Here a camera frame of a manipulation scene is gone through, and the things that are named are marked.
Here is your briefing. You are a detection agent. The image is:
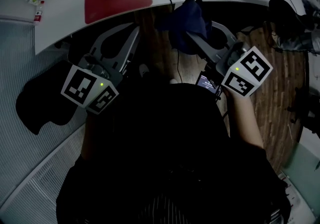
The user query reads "white bottle red label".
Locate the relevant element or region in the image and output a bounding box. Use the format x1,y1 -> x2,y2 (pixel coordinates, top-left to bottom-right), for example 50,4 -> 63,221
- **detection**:
33,5 -> 44,23

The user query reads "dark blue-grey sock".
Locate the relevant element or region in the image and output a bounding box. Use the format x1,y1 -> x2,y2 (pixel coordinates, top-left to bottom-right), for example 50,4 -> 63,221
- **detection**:
156,0 -> 213,55

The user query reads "small black screen device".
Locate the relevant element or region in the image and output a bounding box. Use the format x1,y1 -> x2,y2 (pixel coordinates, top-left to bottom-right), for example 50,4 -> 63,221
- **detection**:
195,70 -> 223,99

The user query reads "person's right forearm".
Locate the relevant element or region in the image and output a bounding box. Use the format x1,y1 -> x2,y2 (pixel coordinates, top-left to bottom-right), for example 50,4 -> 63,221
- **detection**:
223,87 -> 265,149

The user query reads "thin black cable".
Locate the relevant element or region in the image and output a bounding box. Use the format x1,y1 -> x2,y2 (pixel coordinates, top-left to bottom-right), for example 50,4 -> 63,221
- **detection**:
174,47 -> 185,84

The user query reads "black wheeled chair base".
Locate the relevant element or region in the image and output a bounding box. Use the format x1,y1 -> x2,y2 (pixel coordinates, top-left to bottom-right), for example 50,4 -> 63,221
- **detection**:
286,87 -> 320,134

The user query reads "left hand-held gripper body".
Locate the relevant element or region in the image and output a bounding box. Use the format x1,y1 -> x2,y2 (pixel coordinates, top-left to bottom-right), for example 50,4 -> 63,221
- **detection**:
60,53 -> 124,115

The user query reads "person in striped shirt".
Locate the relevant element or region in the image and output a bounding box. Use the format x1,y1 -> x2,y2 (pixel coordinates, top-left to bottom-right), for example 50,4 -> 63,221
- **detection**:
56,83 -> 292,224

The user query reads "person's left forearm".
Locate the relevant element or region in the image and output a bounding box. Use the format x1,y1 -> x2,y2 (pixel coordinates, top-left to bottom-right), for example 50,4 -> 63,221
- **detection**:
80,109 -> 111,161

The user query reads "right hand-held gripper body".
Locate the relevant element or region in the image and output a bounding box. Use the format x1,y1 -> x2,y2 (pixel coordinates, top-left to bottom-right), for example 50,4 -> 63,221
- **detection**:
215,41 -> 274,98

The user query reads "black round chair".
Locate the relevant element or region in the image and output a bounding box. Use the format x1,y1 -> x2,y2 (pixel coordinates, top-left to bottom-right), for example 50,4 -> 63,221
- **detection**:
268,0 -> 316,31

